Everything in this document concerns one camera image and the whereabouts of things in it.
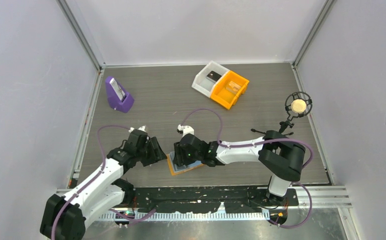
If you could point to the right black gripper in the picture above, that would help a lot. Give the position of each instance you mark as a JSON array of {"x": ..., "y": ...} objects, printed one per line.
[{"x": 180, "y": 159}]

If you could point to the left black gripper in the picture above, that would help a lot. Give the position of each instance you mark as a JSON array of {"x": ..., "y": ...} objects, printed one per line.
[{"x": 156, "y": 153}]

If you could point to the orange card holder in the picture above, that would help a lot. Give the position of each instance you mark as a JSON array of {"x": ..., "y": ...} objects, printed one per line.
[{"x": 177, "y": 170}]

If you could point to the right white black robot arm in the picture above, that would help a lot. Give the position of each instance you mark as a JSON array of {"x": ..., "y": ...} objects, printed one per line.
[{"x": 283, "y": 156}]

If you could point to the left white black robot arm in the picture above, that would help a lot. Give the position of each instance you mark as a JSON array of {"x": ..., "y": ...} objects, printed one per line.
[{"x": 67, "y": 217}]

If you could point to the white card in purple stand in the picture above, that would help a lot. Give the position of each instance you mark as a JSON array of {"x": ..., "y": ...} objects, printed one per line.
[{"x": 117, "y": 89}]

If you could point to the clear card in orange bin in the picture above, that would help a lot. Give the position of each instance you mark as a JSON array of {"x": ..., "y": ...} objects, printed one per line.
[{"x": 233, "y": 87}]

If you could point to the black card in white bin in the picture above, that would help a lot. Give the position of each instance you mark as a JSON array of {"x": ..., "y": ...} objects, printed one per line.
[{"x": 213, "y": 76}]

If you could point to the purple stand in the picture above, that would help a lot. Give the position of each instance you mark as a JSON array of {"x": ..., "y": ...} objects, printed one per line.
[{"x": 118, "y": 98}]

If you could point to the white plastic bin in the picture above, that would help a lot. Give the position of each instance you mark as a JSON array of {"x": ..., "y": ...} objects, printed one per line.
[{"x": 206, "y": 86}]

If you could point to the orange plastic bin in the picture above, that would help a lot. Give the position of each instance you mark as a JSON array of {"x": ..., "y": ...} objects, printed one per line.
[{"x": 222, "y": 96}]

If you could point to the black microphone tripod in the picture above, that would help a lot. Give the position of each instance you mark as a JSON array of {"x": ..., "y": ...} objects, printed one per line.
[{"x": 288, "y": 123}]

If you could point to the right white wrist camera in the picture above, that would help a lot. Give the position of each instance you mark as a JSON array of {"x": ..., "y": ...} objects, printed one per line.
[{"x": 185, "y": 129}]

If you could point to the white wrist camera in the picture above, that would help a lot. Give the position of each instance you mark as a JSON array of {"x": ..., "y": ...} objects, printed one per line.
[
  {"x": 141, "y": 128},
  {"x": 185, "y": 129}
]

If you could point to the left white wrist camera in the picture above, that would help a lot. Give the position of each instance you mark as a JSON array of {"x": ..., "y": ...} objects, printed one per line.
[{"x": 141, "y": 128}]

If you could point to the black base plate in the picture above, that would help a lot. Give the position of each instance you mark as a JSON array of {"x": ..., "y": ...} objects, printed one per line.
[{"x": 207, "y": 199}]

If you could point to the microphone with shock mount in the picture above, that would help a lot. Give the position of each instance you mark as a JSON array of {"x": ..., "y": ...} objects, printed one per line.
[{"x": 298, "y": 104}]

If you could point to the aluminium frame rail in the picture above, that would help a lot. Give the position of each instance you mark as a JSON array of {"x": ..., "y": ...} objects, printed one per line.
[{"x": 302, "y": 199}]

